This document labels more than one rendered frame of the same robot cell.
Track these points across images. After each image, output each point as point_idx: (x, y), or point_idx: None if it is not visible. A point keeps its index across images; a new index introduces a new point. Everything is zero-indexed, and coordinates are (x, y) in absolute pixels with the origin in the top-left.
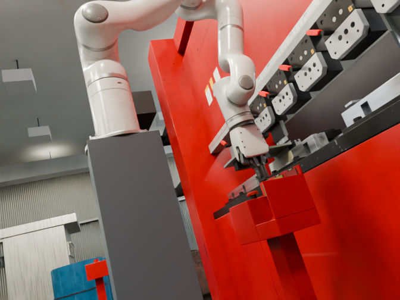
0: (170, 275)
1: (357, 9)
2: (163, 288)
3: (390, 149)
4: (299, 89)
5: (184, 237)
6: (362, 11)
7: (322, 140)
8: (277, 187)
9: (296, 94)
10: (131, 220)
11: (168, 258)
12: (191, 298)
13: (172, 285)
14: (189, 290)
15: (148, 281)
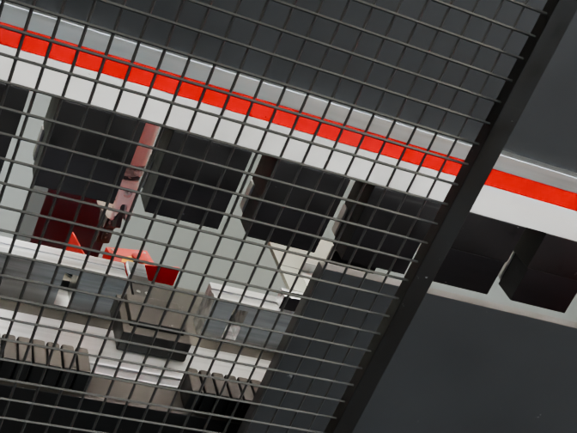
0: (31, 219)
1: (41, 127)
2: (27, 222)
3: None
4: (251, 204)
5: (41, 205)
6: (44, 133)
7: (206, 305)
8: (74, 252)
9: (242, 206)
10: None
11: (35, 208)
12: None
13: (28, 226)
14: (27, 240)
15: (29, 208)
